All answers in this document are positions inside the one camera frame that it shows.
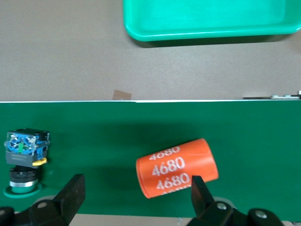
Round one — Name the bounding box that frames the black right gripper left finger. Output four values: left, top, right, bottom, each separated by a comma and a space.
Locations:
0, 173, 86, 226

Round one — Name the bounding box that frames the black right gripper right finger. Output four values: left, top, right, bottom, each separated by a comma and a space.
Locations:
187, 175, 284, 226

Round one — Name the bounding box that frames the orange 4680 cylinder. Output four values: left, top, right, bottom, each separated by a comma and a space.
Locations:
135, 138, 220, 199

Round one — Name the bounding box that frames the green push button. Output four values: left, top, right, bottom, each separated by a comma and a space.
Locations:
2, 128, 51, 199

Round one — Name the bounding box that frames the green conveyor belt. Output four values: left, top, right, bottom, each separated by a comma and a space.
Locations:
0, 90, 301, 217

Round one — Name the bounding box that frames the brown tape piece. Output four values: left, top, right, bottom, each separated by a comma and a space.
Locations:
112, 89, 133, 101

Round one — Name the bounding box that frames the green plastic tray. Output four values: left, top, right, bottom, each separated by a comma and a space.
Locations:
122, 0, 301, 42

